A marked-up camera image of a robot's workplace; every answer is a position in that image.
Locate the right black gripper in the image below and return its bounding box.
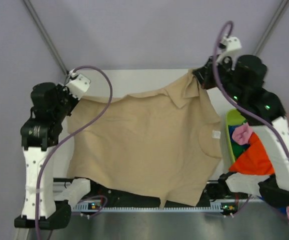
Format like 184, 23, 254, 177
193, 53, 245, 103

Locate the beige t shirt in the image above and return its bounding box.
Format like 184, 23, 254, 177
67, 70, 222, 206

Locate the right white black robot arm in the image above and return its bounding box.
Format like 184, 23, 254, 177
192, 55, 289, 208

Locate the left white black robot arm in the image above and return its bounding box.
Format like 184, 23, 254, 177
14, 80, 98, 230

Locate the green plastic basket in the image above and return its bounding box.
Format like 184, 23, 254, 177
225, 109, 249, 164

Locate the blue t shirt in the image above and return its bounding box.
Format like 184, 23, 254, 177
228, 125, 239, 143

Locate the pink t shirt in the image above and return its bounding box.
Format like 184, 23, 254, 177
231, 122, 253, 146

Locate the dark green t shirt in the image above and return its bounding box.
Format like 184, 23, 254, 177
231, 142, 250, 160

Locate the orange t shirt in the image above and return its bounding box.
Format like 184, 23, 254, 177
229, 133, 275, 176

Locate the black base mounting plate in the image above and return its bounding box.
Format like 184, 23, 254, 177
53, 177, 248, 208

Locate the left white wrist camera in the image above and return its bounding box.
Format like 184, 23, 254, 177
65, 69, 91, 100

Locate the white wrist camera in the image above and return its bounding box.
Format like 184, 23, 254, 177
65, 69, 91, 100
216, 36, 242, 64

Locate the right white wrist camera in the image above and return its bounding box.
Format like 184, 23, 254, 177
216, 36, 242, 64

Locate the right aluminium frame post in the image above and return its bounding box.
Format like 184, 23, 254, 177
252, 0, 289, 56

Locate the aluminium frame post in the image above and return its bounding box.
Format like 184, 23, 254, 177
21, 0, 68, 75
252, 0, 289, 56

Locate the left aluminium frame post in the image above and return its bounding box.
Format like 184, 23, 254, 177
21, 0, 68, 75

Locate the grey slotted cable duct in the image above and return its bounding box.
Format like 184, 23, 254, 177
71, 202, 236, 213

